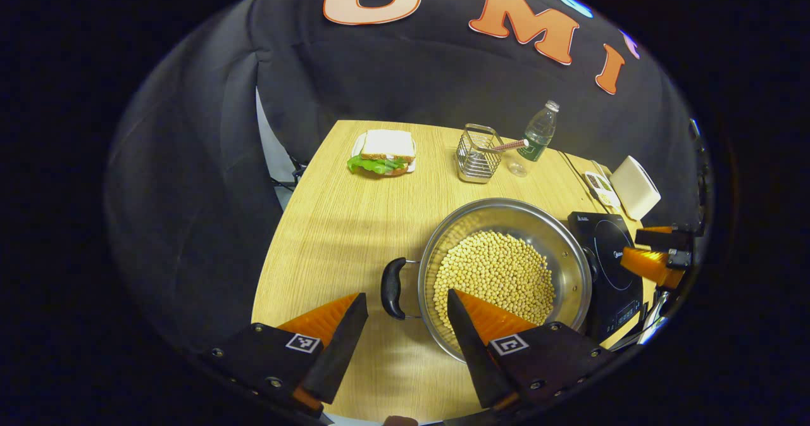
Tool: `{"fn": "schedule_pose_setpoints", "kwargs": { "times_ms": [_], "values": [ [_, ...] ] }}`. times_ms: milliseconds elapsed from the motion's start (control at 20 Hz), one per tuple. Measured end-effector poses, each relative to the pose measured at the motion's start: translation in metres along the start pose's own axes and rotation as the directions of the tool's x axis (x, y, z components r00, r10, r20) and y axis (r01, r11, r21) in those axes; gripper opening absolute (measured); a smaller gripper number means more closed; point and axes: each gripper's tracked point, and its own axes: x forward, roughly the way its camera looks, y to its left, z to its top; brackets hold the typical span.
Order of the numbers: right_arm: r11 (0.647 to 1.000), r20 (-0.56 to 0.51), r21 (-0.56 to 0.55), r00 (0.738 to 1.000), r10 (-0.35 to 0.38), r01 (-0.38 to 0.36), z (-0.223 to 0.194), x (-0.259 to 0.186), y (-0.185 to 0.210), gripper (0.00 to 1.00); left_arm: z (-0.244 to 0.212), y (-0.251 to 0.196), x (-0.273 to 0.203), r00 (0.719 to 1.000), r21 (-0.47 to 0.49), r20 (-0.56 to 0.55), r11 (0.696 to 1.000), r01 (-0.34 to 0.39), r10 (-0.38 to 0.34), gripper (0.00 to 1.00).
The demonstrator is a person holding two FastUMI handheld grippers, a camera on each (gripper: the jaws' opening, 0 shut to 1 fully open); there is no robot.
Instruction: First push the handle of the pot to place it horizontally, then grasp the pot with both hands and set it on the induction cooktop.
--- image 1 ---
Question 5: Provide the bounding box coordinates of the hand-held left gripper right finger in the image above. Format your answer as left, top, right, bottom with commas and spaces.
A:
446, 288, 614, 414

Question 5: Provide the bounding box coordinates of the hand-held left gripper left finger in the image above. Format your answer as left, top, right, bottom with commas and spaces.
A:
201, 292, 369, 419

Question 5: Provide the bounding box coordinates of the clear plastic bottle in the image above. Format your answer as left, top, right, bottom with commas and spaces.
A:
508, 100, 561, 178

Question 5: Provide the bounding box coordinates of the pile of soybeans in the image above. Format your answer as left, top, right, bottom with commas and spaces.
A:
432, 230, 558, 344

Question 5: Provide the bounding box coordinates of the sandwich with lettuce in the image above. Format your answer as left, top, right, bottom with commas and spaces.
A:
347, 128, 417, 177

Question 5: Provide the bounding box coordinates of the white sandwich plate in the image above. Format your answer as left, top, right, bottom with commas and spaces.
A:
351, 132, 418, 175

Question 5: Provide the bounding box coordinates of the white toaster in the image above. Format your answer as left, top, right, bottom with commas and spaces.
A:
609, 155, 662, 222

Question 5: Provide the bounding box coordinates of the black induction cooktop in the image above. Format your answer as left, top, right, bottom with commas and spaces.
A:
567, 211, 646, 344

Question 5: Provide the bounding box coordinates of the steel pot with black handles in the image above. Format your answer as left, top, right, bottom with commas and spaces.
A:
380, 197, 599, 365

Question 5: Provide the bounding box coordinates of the metal wire basket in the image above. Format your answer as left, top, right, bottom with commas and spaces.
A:
456, 123, 505, 184

